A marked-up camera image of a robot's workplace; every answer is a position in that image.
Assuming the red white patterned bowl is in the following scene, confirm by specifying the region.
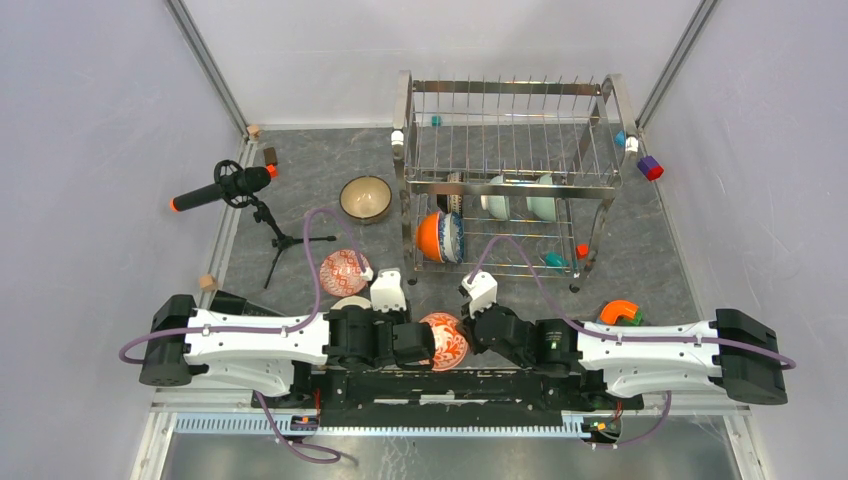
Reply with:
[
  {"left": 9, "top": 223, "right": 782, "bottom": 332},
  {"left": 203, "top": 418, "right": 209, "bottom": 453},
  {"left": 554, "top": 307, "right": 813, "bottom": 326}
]
[{"left": 319, "top": 249, "right": 369, "bottom": 297}]

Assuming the blue white patterned bowl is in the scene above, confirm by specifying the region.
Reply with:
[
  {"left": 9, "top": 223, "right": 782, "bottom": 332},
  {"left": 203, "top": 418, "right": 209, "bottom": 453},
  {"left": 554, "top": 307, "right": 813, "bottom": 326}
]
[{"left": 442, "top": 213, "right": 465, "bottom": 264}]

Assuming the orange bowl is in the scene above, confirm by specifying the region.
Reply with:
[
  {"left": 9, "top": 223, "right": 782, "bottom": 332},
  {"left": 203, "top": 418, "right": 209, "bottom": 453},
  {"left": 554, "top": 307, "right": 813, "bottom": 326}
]
[{"left": 415, "top": 210, "right": 444, "bottom": 263}]

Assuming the steel dish rack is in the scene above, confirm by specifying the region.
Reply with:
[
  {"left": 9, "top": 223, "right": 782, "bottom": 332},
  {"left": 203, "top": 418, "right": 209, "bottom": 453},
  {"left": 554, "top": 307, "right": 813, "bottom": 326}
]
[{"left": 390, "top": 70, "right": 640, "bottom": 292}]

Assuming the brown beige bowl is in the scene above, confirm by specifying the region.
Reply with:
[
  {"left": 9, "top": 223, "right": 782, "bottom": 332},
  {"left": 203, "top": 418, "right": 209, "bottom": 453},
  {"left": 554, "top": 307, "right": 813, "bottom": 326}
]
[{"left": 339, "top": 176, "right": 393, "bottom": 225}]

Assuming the red floral bowl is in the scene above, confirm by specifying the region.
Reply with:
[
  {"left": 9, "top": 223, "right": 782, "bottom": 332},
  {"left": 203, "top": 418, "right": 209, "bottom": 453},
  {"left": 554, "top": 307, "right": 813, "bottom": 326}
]
[{"left": 420, "top": 312, "right": 469, "bottom": 372}]

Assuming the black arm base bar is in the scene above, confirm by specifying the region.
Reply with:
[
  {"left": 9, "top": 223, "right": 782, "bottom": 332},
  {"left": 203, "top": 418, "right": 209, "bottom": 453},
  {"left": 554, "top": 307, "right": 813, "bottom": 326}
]
[{"left": 251, "top": 369, "right": 644, "bottom": 428}]

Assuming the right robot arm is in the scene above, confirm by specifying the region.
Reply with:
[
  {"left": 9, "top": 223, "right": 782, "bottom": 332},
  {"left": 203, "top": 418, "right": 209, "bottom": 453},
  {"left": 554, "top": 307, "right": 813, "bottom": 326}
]
[{"left": 459, "top": 305, "right": 790, "bottom": 408}]

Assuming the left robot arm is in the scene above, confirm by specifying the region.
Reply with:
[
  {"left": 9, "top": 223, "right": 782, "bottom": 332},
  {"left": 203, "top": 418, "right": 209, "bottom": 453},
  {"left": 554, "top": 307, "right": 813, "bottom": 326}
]
[{"left": 139, "top": 294, "right": 436, "bottom": 408}]

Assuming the teal block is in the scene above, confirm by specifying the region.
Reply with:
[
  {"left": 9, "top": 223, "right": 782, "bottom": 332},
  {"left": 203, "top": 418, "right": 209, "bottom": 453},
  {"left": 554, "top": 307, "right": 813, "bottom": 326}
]
[{"left": 544, "top": 251, "right": 570, "bottom": 272}]

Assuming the light green ribbed bowl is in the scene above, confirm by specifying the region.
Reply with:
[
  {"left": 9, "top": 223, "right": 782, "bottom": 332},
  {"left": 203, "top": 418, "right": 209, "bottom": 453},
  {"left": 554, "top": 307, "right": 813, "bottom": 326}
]
[{"left": 480, "top": 195, "right": 511, "bottom": 221}]

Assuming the small orange cube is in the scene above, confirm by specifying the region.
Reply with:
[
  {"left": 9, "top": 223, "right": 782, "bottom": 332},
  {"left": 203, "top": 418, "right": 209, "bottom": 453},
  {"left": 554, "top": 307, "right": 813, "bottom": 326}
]
[{"left": 575, "top": 244, "right": 590, "bottom": 260}]

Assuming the orange curved tube toy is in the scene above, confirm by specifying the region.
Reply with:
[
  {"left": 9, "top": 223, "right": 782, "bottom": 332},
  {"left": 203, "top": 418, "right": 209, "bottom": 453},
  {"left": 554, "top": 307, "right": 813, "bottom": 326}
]
[{"left": 599, "top": 300, "right": 643, "bottom": 326}]

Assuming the black patterned bowl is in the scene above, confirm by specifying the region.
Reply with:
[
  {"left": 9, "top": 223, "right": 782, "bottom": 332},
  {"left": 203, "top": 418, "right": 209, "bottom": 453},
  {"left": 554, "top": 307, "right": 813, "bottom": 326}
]
[{"left": 444, "top": 172, "right": 464, "bottom": 217}]

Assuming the light green bowl front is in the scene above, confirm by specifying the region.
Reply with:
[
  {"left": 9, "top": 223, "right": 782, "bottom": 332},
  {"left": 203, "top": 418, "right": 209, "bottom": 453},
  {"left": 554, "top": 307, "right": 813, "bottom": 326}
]
[{"left": 526, "top": 197, "right": 558, "bottom": 222}]

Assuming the purple red block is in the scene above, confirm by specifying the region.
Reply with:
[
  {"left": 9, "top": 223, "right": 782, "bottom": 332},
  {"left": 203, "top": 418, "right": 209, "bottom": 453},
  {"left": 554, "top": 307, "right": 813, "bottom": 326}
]
[{"left": 637, "top": 155, "right": 664, "bottom": 181}]

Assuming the blue block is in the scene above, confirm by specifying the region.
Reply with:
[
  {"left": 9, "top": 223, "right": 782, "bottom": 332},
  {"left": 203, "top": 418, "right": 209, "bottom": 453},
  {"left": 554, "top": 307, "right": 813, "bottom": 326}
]
[{"left": 614, "top": 131, "right": 627, "bottom": 147}]

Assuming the brown block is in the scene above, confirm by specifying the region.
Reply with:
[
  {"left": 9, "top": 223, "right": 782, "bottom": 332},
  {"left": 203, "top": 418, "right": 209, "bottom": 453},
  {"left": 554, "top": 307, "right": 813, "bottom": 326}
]
[{"left": 263, "top": 147, "right": 278, "bottom": 166}]

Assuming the black microphone on tripod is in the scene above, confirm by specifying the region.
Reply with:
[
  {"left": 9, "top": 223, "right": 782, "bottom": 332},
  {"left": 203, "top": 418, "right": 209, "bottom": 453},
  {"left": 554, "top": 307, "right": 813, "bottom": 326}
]
[{"left": 169, "top": 159, "right": 305, "bottom": 289}]

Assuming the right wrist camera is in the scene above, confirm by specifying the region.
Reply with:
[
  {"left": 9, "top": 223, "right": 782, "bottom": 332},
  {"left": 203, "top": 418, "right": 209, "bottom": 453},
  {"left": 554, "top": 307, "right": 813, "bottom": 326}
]
[{"left": 460, "top": 271, "right": 498, "bottom": 318}]

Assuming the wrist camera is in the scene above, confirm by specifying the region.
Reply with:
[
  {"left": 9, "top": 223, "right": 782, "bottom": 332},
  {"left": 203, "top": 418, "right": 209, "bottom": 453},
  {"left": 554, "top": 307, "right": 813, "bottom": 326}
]
[
  {"left": 460, "top": 271, "right": 498, "bottom": 318},
  {"left": 369, "top": 268, "right": 408, "bottom": 313}
]

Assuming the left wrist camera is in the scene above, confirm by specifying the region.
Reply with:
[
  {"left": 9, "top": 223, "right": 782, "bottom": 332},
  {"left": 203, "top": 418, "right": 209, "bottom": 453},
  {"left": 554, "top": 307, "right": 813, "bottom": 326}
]
[{"left": 369, "top": 268, "right": 408, "bottom": 313}]

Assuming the wooden cube left rail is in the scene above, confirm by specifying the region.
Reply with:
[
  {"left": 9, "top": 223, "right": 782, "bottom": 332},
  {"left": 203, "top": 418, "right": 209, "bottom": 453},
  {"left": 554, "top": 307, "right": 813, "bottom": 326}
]
[{"left": 198, "top": 274, "right": 219, "bottom": 292}]

